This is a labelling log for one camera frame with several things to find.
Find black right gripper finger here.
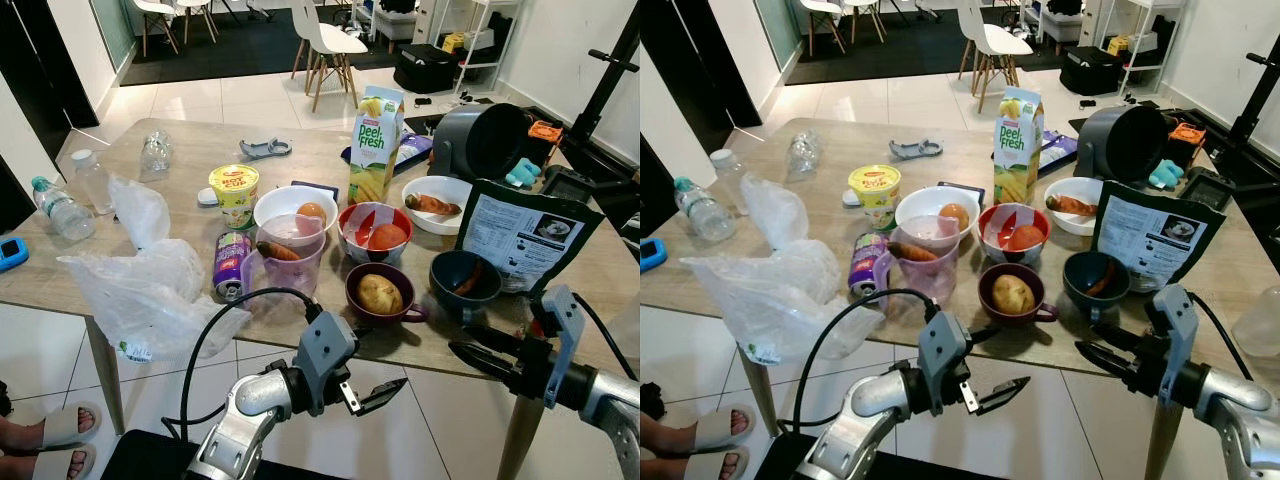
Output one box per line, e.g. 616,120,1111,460
448,343,519,382
1100,324,1156,351
465,324,531,351
1075,343,1139,380

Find dark teal cup with handle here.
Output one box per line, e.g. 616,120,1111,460
429,250,503,326
1062,250,1133,321

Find yellow potato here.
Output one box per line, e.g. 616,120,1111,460
357,274,405,316
991,274,1037,316

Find clear pink measuring jug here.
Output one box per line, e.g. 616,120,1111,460
880,217,963,306
243,215,328,301

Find black pouch with white label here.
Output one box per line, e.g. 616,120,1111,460
1090,180,1226,294
455,178,606,296

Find red patterned bowl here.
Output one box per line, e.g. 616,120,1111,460
977,204,1051,266
337,202,413,268

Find white ceramic bowl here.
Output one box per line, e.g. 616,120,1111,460
253,185,339,246
401,176,474,236
895,187,981,246
1042,177,1106,237

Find purple drink can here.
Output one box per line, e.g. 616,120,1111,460
848,233,891,298
212,231,254,302

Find black rectangular tray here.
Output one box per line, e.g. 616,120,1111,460
540,165,603,208
1183,168,1239,213

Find yellow instant noodle cup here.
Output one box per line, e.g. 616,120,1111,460
208,164,261,231
848,165,901,233

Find person foot in beige sandal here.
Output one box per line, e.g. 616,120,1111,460
0,445,98,480
640,405,753,451
0,400,103,451
640,448,751,480

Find orange juice carton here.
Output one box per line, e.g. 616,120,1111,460
347,86,406,206
992,87,1046,206

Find blue snack packet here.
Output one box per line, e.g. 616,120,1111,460
340,133,434,171
1040,132,1079,171

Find black floor mat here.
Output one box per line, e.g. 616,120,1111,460
100,430,346,480
752,432,961,480

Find clear plastic bag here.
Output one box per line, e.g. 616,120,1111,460
57,177,251,363
678,178,871,366

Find light wooden dining table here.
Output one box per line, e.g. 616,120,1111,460
640,118,1280,480
0,118,641,480

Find clear bottle blue cap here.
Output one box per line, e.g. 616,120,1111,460
673,177,738,242
30,176,96,242

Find crumpled clear plastic bottle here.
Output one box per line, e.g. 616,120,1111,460
140,128,173,179
786,128,819,179

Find black bag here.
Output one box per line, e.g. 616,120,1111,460
393,43,461,94
1060,45,1126,96

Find clear bottle white cap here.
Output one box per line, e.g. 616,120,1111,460
709,148,749,206
70,148,113,214

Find black carpet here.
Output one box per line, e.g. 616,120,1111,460
120,5,501,86
785,5,1166,86

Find white chair wooden legs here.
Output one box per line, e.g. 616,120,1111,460
133,0,183,56
800,0,848,56
290,0,371,113
955,0,1034,113

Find black metal stand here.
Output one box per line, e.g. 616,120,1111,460
560,10,641,151
1215,50,1280,151

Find white shelving unit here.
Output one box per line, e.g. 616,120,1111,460
1080,0,1191,96
415,0,521,96

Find maroon cup with handle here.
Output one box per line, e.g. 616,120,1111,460
345,262,429,325
977,263,1059,326

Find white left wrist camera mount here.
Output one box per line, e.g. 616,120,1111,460
293,310,359,416
918,312,971,413

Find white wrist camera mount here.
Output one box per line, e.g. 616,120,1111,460
293,310,359,416
918,312,971,413
540,285,586,409
1150,285,1199,406

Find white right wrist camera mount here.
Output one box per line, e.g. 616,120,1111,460
540,285,586,409
1150,285,1199,406

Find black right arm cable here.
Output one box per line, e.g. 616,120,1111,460
572,292,641,381
1190,292,1251,381

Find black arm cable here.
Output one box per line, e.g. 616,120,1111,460
1190,292,1251,381
808,290,946,436
180,288,321,441
572,292,641,381

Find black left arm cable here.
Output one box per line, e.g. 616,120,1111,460
808,290,946,436
180,288,321,441

